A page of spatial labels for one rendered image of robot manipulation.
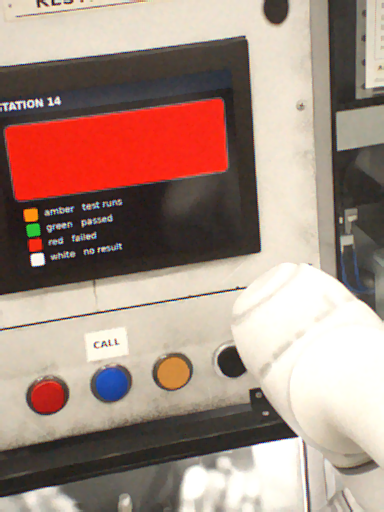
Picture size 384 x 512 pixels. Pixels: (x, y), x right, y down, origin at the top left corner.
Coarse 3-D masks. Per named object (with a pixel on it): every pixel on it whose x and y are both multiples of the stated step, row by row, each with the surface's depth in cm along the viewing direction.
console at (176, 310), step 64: (0, 0) 110; (64, 0) 111; (128, 0) 112; (192, 0) 113; (256, 0) 115; (0, 64) 112; (64, 64) 112; (128, 64) 113; (192, 64) 114; (256, 64) 117; (256, 128) 119; (0, 192) 114; (256, 192) 119; (0, 256) 116; (192, 256) 120; (256, 256) 123; (0, 320) 119; (64, 320) 121; (128, 320) 122; (192, 320) 124; (0, 384) 122; (64, 384) 123; (128, 384) 124; (192, 384) 126; (256, 384) 128; (0, 448) 124
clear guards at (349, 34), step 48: (336, 0) 117; (336, 48) 119; (336, 96) 120; (336, 144) 122; (336, 192) 124; (336, 240) 126; (96, 432) 127; (96, 480) 128; (144, 480) 130; (192, 480) 131; (240, 480) 132; (288, 480) 133
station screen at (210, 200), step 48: (48, 96) 111; (96, 96) 112; (144, 96) 113; (192, 96) 114; (0, 144) 111; (96, 192) 115; (144, 192) 116; (192, 192) 117; (48, 240) 115; (96, 240) 116; (144, 240) 117; (192, 240) 118; (240, 240) 120
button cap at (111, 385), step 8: (104, 376) 123; (112, 376) 123; (120, 376) 123; (96, 384) 123; (104, 384) 123; (112, 384) 123; (120, 384) 123; (104, 392) 123; (112, 392) 123; (120, 392) 123
